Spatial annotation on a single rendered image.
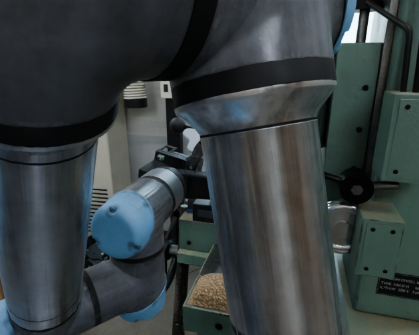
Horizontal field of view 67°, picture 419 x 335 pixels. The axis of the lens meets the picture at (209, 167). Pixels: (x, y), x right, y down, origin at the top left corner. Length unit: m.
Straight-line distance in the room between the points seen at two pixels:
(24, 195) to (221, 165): 0.13
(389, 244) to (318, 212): 0.46
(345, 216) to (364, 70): 0.29
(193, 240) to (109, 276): 0.44
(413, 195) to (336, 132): 0.19
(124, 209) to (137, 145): 2.01
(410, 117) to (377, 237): 0.22
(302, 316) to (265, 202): 0.08
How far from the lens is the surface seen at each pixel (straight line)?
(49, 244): 0.27
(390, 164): 0.62
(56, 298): 0.36
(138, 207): 0.40
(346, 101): 0.71
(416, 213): 0.76
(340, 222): 0.71
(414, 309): 0.88
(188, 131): 0.65
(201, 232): 0.84
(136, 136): 2.39
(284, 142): 0.20
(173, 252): 0.98
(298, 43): 0.20
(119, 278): 0.46
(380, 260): 0.69
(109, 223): 0.40
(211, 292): 0.66
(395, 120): 0.61
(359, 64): 0.71
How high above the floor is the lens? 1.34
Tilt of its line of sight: 18 degrees down
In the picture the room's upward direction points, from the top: straight up
